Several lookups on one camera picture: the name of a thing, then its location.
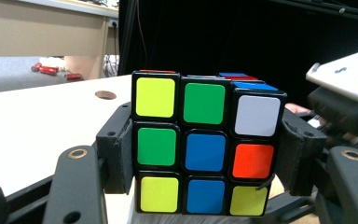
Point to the black curtain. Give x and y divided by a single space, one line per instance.
230 37

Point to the multicoloured puzzle cube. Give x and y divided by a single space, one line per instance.
205 152

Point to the beige wooden desk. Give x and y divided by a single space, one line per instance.
43 34

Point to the round dark table grommet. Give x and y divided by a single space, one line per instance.
105 95

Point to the white wall socket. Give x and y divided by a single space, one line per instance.
113 23

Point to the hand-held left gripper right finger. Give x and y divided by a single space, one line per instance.
298 155

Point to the red can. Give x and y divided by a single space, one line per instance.
48 70
74 76
36 67

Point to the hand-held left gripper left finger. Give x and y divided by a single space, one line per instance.
116 155

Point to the black metal frame bar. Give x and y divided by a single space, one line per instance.
338 10

